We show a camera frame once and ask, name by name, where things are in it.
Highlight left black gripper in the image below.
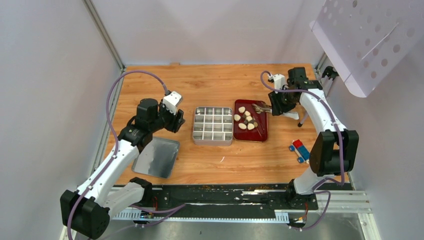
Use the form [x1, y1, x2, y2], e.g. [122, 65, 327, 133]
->
[149, 98, 186, 133]

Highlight metal tongs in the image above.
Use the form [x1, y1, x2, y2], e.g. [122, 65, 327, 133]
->
[251, 103, 300, 120]

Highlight white chocolate piece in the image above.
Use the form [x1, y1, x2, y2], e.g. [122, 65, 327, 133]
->
[247, 123, 255, 131]
[238, 122, 247, 130]
[238, 106, 246, 114]
[233, 114, 241, 122]

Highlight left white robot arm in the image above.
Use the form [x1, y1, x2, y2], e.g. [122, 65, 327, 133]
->
[60, 92, 185, 240]

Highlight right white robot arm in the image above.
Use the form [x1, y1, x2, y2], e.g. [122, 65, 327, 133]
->
[260, 67, 359, 209]

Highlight small tripod stand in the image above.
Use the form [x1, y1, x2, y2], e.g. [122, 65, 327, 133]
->
[297, 65, 340, 128]

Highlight silver tin lid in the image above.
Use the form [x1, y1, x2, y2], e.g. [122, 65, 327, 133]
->
[131, 137, 180, 179]

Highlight red rectangular tray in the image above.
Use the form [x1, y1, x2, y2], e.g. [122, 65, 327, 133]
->
[233, 99, 268, 143]

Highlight silver compartment tin box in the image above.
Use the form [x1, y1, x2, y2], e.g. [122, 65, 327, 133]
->
[192, 106, 234, 147]

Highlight red blue toy car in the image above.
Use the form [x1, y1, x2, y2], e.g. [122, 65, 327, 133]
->
[288, 139, 310, 164]

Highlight white perforated metal panel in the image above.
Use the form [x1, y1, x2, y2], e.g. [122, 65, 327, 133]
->
[309, 0, 424, 98]

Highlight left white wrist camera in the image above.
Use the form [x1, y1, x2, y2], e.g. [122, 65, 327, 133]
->
[162, 91, 183, 115]

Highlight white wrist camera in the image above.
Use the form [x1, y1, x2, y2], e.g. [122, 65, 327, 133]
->
[162, 91, 183, 115]
[268, 73, 287, 90]

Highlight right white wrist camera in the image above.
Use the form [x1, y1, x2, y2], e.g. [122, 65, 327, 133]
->
[268, 73, 287, 90]

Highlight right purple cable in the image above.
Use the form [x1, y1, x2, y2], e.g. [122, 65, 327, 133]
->
[259, 70, 346, 232]

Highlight purple cable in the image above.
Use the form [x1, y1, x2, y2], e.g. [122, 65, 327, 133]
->
[67, 69, 172, 240]
[259, 70, 346, 232]

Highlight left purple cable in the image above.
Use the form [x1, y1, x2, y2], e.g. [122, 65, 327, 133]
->
[67, 69, 172, 240]

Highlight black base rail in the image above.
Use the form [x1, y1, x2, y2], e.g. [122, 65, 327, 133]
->
[109, 183, 332, 221]

